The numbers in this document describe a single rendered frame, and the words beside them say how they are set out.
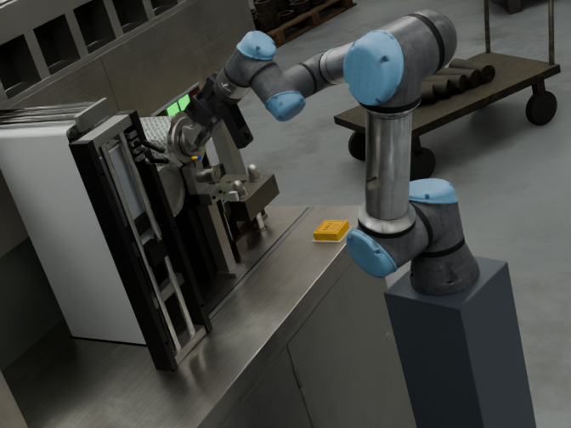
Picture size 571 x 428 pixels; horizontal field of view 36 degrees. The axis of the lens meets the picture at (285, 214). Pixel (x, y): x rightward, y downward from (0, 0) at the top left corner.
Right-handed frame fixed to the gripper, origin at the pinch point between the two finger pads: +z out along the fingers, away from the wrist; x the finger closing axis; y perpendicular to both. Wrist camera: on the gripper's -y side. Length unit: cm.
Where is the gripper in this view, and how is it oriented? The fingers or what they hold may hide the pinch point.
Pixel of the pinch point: (198, 148)
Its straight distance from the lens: 213.1
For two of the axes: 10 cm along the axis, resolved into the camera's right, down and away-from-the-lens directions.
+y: -7.4, -6.8, 0.2
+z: -5.0, 5.6, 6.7
